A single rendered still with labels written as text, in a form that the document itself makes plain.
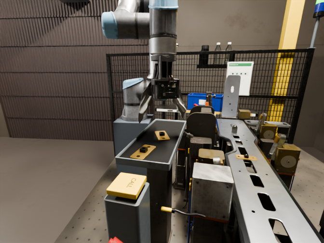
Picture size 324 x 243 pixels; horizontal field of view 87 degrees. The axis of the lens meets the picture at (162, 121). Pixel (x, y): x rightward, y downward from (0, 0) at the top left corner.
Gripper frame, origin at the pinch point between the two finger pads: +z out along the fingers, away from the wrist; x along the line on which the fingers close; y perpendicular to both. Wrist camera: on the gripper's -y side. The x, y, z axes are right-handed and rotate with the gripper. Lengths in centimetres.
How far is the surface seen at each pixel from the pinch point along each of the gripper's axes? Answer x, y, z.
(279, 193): 34.7, 15.8, 21.1
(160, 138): -1.1, 2.5, 4.8
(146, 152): -6.5, 11.9, 4.8
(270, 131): 75, -32, 20
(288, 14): 123, -85, -61
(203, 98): 56, -90, 7
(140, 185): -9.2, 24.8, 5.1
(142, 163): -7.9, 16.6, 5.2
